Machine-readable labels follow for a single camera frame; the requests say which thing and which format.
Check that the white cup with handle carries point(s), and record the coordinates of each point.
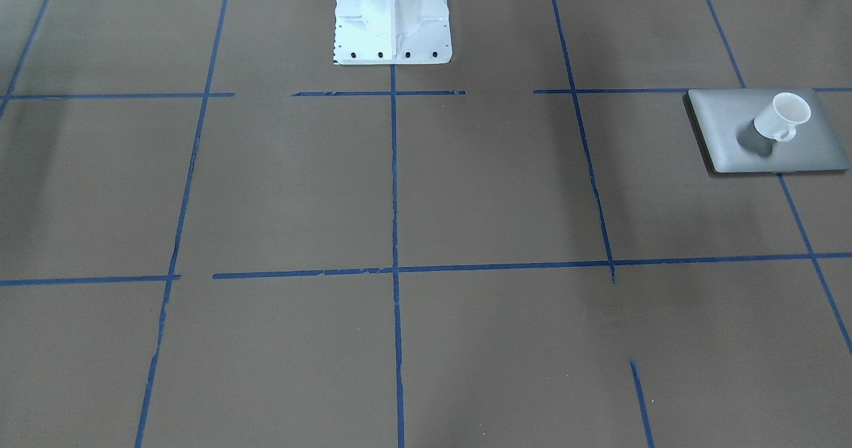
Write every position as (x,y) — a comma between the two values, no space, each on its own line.
(779,120)

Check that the grey closed laptop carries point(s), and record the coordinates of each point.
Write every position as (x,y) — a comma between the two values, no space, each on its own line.
(724,120)

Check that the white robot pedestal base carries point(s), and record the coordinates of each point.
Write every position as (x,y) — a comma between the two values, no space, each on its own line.
(368,32)

